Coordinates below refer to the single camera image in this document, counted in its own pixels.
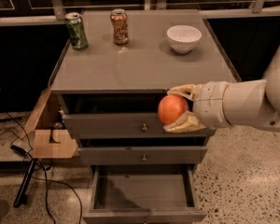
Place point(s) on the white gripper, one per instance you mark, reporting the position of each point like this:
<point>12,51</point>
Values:
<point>210,104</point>

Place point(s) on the orange fruit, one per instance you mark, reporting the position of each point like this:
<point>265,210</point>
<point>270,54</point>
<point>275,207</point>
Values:
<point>171,107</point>

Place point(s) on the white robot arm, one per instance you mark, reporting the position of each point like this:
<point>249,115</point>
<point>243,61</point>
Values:
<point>223,104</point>

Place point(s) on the grey drawer cabinet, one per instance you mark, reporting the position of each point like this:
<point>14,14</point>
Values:
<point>147,63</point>

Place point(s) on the grey top drawer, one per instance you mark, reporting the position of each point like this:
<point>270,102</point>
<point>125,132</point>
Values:
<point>117,115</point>

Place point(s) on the grey drawer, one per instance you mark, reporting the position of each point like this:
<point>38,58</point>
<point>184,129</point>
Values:
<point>143,194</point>
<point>170,150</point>
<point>117,115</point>

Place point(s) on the grey middle drawer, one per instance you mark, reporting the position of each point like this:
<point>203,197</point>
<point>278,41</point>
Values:
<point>170,150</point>

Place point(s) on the grey bottom drawer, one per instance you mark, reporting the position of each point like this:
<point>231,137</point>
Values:
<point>143,194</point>

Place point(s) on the white ceramic bowl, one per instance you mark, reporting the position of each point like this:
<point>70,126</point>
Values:
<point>183,38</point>

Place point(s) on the orange soda can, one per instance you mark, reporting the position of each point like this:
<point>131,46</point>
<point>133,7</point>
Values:
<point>119,20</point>

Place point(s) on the green soda can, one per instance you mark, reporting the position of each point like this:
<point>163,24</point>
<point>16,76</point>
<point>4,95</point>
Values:
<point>75,27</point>

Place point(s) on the cardboard box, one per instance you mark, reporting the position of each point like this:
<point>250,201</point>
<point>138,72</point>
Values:
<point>49,138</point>

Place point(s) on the black table leg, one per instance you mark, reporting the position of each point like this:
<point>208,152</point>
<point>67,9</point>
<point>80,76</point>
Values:
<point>21,197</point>

